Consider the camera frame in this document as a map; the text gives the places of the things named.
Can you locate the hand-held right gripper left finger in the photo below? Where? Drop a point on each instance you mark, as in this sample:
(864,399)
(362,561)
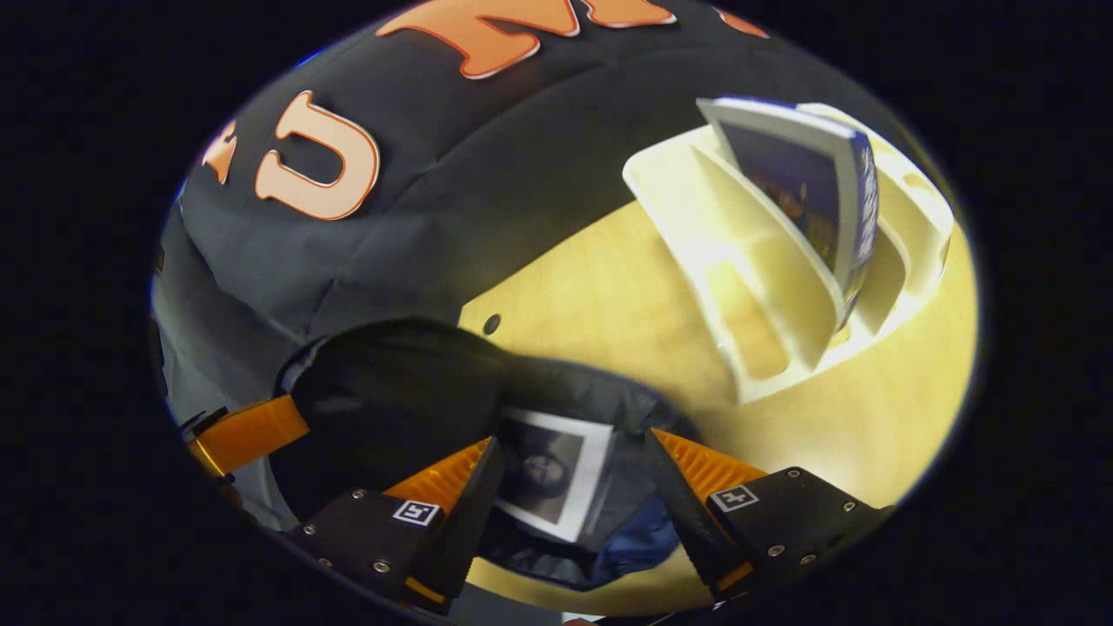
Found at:
(465,530)

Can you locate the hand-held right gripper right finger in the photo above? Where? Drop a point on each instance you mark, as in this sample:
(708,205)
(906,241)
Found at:
(683,513)

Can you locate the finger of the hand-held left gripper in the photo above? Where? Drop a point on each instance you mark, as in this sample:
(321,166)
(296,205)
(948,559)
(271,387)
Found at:
(252,430)

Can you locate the grey cover book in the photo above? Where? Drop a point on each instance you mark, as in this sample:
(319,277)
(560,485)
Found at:
(548,474)

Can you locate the blue schoolbag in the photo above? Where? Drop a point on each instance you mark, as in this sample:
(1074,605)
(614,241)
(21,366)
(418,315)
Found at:
(391,391)

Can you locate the white bookshelf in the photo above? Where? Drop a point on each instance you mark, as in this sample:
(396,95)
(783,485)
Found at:
(696,200)

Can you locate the blue cover book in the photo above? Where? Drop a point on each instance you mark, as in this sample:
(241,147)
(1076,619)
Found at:
(800,187)

